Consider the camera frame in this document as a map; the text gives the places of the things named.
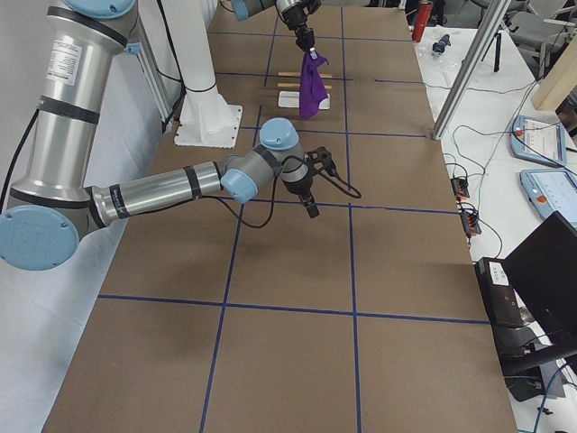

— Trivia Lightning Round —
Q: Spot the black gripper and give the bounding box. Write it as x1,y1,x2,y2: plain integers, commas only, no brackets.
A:
280,163,320,218
279,4,316,53

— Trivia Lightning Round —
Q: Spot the purple towel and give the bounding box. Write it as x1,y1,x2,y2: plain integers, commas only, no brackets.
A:
298,49,328,119

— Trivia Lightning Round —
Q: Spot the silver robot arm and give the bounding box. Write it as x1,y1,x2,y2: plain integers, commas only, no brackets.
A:
231,0,321,60
1,1,325,271

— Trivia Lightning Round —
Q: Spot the white wooden towel rack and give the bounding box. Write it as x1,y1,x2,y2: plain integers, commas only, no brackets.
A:
276,69,334,110

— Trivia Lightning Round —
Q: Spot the red cylinder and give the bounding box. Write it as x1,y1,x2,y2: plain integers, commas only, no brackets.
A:
411,0,434,42

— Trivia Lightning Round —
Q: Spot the brown paper table cover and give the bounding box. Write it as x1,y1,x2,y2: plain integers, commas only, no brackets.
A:
44,6,517,432

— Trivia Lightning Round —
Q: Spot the far orange terminal adapter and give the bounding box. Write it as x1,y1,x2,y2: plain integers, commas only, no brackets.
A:
450,177,470,201

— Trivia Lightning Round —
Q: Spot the orange terminal adapter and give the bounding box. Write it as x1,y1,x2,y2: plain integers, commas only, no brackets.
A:
460,208,481,237
450,177,470,201

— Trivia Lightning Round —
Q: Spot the near orange terminal adapter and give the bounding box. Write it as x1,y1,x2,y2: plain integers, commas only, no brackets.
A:
460,208,481,237

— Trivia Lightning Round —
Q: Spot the black mini computer box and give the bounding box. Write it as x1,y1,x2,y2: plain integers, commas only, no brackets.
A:
474,257,528,328

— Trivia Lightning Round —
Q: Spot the grey office chair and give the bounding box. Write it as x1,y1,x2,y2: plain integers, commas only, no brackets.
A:
506,1,576,78

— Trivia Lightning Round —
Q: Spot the black computer monitor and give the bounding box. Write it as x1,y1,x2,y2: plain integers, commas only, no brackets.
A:
502,211,577,343

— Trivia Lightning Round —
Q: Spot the near blue teach pendant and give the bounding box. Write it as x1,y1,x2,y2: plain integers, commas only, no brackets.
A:
519,169,577,226

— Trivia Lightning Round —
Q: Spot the blue teach pendant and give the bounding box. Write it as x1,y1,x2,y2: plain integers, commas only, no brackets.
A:
519,169,577,226
510,115,567,167

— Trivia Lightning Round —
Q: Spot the far blue teach pendant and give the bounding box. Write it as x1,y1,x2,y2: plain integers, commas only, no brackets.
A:
510,115,567,167

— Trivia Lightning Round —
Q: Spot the wooden board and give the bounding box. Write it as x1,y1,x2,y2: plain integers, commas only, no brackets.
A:
531,39,577,111

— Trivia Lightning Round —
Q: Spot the black monitor stand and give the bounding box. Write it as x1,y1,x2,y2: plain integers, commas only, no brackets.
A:
492,326,576,402

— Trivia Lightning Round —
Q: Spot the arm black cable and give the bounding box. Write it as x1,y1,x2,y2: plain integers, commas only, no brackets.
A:
211,154,363,229

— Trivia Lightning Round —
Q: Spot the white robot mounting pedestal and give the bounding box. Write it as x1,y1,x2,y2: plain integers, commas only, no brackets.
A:
137,1,243,149

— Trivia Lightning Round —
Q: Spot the aluminium frame post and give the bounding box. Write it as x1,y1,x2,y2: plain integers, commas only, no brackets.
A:
432,0,511,141

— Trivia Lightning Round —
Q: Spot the small black camera tripod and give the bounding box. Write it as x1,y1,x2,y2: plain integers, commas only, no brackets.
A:
481,32,502,73

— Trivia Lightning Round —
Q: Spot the black pendant cable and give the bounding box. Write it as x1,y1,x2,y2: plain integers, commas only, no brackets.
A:
432,76,577,258

